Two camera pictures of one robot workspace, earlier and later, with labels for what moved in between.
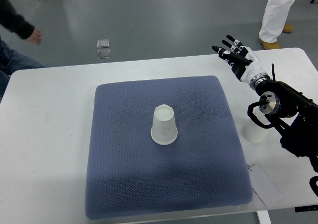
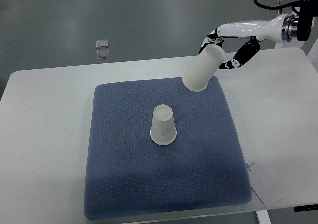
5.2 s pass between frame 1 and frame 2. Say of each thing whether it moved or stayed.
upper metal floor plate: stayed
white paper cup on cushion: stayed
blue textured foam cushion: stayed
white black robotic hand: moved
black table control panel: stayed
